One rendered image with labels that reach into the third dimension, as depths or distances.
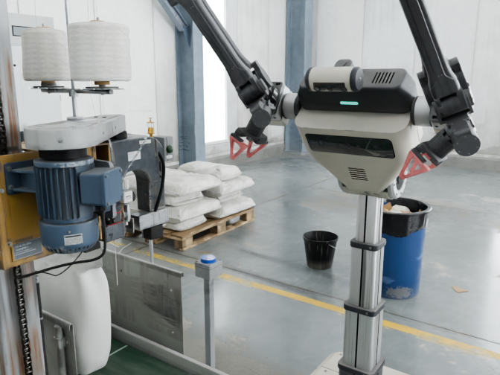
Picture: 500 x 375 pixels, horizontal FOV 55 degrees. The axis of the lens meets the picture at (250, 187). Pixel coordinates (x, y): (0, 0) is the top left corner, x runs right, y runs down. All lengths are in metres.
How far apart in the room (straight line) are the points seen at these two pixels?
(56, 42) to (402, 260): 2.69
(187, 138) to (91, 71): 6.35
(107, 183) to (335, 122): 0.73
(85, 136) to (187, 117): 6.38
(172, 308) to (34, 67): 1.15
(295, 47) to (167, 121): 3.77
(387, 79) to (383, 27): 8.22
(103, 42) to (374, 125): 0.81
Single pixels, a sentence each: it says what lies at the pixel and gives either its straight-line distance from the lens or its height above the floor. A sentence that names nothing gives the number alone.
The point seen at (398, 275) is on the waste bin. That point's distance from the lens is 3.60.
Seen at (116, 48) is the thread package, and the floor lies 1.62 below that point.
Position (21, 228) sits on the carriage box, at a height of 1.13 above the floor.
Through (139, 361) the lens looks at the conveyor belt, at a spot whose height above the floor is 0.38.
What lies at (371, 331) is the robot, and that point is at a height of 0.61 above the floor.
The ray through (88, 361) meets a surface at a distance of 2.11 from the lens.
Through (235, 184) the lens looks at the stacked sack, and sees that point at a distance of 4.99.
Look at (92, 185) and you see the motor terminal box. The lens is 1.29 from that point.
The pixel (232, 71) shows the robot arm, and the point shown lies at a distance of 1.49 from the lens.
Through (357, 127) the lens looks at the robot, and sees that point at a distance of 1.53.
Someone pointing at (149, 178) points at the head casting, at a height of 1.19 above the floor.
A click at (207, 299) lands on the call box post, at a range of 1.97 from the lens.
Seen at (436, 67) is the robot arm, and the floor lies 1.56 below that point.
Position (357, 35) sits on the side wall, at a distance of 9.90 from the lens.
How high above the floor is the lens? 1.54
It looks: 13 degrees down
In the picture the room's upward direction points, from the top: straight up
